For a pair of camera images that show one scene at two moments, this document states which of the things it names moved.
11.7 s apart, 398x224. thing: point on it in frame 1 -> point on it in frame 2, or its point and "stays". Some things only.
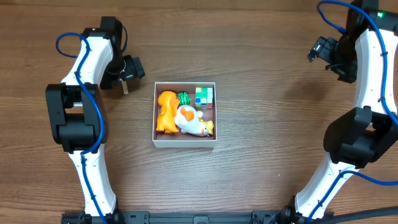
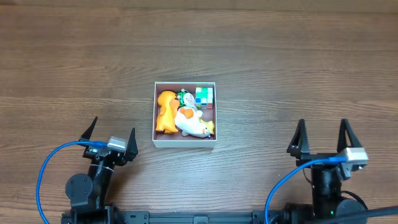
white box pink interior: [176, 139] stays
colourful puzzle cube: [204, 99] stays
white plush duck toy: [188, 120] stays
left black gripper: [133, 70] -> [101, 154]
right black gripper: [321, 48] -> [319, 156]
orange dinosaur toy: [168, 102] stays
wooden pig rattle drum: [125, 87] -> [189, 100]
